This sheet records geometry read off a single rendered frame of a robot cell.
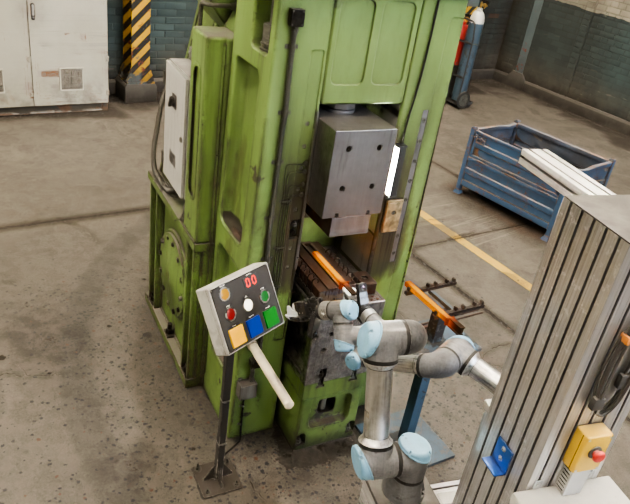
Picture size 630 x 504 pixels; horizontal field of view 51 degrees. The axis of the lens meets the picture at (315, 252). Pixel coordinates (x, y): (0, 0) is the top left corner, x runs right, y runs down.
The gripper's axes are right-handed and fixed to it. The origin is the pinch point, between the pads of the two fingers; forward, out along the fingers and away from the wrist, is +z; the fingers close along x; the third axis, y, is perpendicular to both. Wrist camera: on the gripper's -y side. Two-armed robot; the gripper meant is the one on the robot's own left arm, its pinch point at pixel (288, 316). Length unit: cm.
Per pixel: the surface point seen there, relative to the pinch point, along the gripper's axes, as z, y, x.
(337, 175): -16, 49, -34
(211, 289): 10.6, 21.9, 25.3
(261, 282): 10.6, 15.3, -0.6
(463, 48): 259, 121, -720
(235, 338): 9.8, -0.2, 21.9
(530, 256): 59, -88, -358
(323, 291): 11.9, -2.4, -37.2
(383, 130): -33, 62, -51
